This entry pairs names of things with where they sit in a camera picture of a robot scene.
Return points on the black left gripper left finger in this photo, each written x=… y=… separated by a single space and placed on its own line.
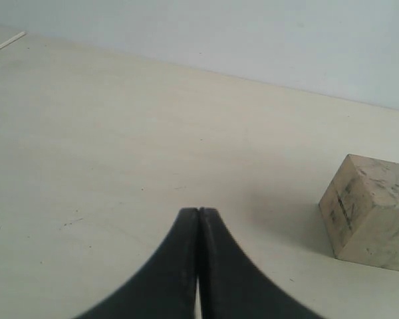
x=165 y=286

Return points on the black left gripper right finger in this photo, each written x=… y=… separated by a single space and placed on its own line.
x=230 y=285

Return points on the largest wooden cube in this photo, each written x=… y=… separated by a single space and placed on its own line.
x=360 y=209

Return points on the white strip on table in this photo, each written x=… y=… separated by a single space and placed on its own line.
x=12 y=40

